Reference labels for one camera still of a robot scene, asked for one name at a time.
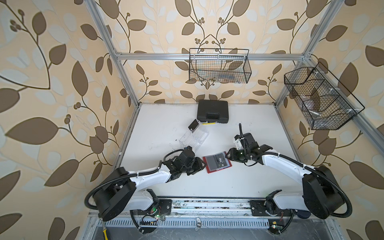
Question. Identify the yellow handled ratchet tool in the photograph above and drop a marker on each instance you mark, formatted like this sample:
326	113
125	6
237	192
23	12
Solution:
104	230

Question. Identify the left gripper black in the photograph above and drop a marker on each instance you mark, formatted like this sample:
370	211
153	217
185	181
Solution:
199	165

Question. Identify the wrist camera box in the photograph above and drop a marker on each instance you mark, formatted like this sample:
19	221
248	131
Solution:
245	142
187	156

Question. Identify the clear plastic organizer box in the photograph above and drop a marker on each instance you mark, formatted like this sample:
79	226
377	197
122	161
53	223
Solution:
194	140

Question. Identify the black wire basket right wall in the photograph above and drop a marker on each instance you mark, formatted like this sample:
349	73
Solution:
325	102

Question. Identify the black wire basket back wall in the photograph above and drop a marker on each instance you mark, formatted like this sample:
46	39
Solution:
219	65

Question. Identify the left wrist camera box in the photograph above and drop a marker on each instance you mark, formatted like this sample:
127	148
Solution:
187	156

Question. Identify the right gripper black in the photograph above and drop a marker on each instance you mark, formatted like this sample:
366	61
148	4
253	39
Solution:
232	156

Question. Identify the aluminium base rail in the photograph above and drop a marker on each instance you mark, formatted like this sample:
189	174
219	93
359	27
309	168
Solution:
211	219

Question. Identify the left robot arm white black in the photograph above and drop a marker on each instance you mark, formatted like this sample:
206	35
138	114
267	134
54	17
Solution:
122	191

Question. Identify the black wire basket wall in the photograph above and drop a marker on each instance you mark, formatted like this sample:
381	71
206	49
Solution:
219	65
325	102

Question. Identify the black plastic tool case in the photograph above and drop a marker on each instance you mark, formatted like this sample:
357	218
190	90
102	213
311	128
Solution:
213	111

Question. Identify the red leather card holder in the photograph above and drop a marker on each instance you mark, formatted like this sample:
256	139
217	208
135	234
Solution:
229	164

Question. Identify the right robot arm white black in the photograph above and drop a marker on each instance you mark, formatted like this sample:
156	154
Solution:
320	196

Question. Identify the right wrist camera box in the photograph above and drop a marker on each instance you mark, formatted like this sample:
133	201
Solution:
245	142

